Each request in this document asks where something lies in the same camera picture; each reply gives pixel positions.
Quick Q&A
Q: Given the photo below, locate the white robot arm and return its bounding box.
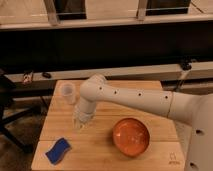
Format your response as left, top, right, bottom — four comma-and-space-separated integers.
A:
74, 74, 213, 171

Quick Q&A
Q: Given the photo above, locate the blue sponge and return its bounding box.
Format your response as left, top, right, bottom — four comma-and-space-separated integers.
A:
45, 138, 71, 165

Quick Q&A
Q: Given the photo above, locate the clear plastic cup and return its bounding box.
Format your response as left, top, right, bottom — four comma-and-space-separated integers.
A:
59, 83, 76, 105

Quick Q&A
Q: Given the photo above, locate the orange bowl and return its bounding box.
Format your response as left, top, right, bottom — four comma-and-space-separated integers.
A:
112, 118, 150, 157

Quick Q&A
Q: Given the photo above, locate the small black object on ledge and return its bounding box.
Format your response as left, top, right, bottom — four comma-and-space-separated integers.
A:
42, 72, 52, 79

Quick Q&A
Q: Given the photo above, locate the red white object on ledge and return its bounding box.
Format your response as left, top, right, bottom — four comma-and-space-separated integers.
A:
22, 71, 34, 84

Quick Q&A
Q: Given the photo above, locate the black office chair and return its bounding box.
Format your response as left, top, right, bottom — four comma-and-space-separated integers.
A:
0, 68, 48, 154

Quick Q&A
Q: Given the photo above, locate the black clamp with cable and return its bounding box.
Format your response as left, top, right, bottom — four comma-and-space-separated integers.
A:
174, 59, 196, 92

